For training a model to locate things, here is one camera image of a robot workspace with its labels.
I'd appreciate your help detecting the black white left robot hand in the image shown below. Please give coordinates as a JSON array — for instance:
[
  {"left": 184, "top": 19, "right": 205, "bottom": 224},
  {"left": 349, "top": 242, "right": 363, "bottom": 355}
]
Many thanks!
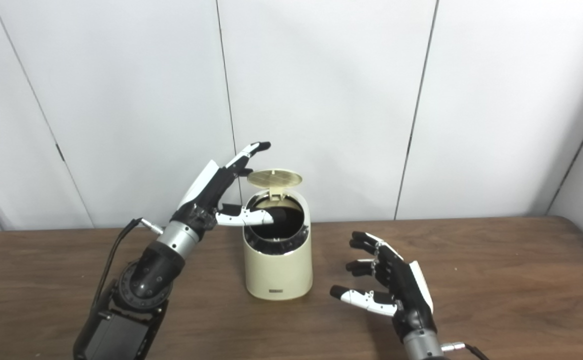
[{"left": 170, "top": 141, "right": 275, "bottom": 237}]

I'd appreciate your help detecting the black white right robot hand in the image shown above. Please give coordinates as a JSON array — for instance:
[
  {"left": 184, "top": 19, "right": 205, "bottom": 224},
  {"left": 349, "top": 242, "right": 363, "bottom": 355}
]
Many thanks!
[{"left": 329, "top": 231, "right": 437, "bottom": 343}]

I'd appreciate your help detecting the cream-colored bin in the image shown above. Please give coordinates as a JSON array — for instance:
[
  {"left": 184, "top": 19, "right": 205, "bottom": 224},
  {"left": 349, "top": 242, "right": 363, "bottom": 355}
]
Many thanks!
[{"left": 242, "top": 169, "right": 314, "bottom": 301}]

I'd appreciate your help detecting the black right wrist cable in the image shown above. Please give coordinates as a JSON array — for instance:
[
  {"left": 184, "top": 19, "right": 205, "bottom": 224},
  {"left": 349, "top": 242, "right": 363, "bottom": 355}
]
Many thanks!
[{"left": 440, "top": 341, "right": 490, "bottom": 360}]

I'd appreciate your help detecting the round cream bin lid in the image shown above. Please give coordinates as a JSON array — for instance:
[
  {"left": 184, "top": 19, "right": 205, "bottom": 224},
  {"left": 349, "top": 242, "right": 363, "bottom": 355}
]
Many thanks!
[{"left": 247, "top": 169, "right": 304, "bottom": 202}]

